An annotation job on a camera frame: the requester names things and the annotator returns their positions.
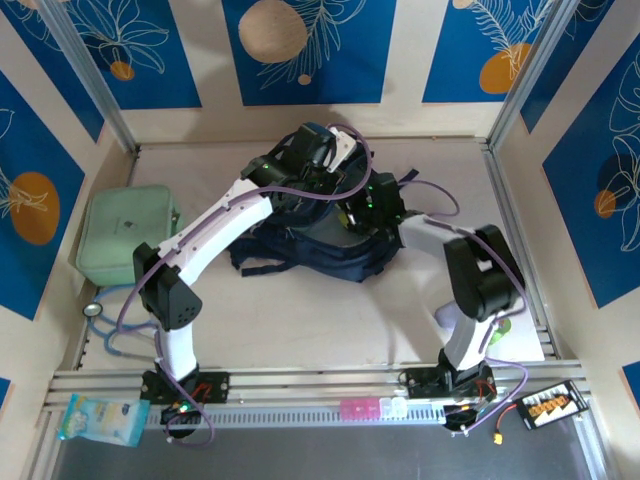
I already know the yellow plug power lead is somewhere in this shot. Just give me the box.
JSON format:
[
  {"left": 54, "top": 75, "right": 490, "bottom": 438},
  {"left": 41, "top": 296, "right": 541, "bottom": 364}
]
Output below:
[{"left": 473, "top": 401, "right": 521, "bottom": 447}]

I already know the grey slotted cable duct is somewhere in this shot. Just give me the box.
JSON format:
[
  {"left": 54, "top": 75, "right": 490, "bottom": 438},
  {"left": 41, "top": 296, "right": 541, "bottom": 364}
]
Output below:
[{"left": 142, "top": 404, "right": 449, "bottom": 429}]

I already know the mint green zip case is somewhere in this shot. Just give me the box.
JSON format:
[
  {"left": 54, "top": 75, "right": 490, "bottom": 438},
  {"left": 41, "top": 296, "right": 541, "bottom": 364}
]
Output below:
[{"left": 74, "top": 184, "right": 182, "bottom": 287}]

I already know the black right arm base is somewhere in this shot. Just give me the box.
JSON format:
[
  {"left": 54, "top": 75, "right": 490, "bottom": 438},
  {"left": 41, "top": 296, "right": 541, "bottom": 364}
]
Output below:
[{"left": 399, "top": 367, "right": 497, "bottom": 401}]

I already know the aluminium mounting rail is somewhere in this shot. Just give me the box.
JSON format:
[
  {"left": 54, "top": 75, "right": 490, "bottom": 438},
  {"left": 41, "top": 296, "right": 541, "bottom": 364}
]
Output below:
[{"left": 42, "top": 360, "right": 587, "bottom": 414}]

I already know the black orange charger board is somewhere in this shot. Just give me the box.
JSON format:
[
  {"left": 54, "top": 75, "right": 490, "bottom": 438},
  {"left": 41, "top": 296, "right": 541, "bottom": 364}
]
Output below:
[{"left": 519, "top": 379, "right": 587, "bottom": 431}]

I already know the aluminium frame post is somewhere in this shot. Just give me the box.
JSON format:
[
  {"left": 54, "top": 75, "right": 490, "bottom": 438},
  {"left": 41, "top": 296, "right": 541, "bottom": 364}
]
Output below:
[
  {"left": 487, "top": 0, "right": 586, "bottom": 151},
  {"left": 37, "top": 0, "right": 140, "bottom": 154}
]

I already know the light blue stethoscope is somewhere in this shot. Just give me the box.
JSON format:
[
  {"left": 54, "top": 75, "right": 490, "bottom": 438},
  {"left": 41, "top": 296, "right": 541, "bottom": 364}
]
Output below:
[{"left": 81, "top": 287, "right": 162, "bottom": 358}]

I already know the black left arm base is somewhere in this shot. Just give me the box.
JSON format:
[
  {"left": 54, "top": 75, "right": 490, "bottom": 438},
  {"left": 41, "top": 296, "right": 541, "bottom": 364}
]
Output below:
[{"left": 139, "top": 370, "right": 232, "bottom": 406}]

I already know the blue wet wipes packet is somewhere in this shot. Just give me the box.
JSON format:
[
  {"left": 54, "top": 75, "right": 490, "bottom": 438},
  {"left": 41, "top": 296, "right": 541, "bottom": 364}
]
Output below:
[{"left": 57, "top": 393, "right": 151, "bottom": 448}]

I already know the clear white pill box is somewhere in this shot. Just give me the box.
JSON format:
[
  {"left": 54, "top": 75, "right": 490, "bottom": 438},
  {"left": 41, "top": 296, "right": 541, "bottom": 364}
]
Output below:
[{"left": 379, "top": 397, "right": 409, "bottom": 419}]

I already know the grey metal plate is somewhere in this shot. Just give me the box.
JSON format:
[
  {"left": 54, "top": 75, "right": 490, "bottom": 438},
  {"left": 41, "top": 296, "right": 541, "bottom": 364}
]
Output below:
[{"left": 49, "top": 424, "right": 604, "bottom": 480}]

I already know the navy blue backpack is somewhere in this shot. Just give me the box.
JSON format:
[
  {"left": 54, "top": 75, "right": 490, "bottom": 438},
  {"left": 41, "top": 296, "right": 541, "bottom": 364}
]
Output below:
[{"left": 227, "top": 144, "right": 419, "bottom": 285}]

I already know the aluminium side rail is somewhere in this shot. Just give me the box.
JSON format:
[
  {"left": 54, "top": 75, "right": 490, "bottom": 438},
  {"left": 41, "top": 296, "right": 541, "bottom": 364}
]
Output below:
[{"left": 482, "top": 142, "right": 561, "bottom": 360}]

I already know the white board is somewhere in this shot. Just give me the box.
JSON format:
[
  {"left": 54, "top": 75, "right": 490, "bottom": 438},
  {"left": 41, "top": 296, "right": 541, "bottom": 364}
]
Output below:
[{"left": 492, "top": 309, "right": 547, "bottom": 362}]

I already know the pink pill box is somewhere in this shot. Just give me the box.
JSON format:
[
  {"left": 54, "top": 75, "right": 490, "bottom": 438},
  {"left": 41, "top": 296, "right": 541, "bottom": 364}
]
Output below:
[{"left": 339, "top": 398, "right": 382, "bottom": 420}]

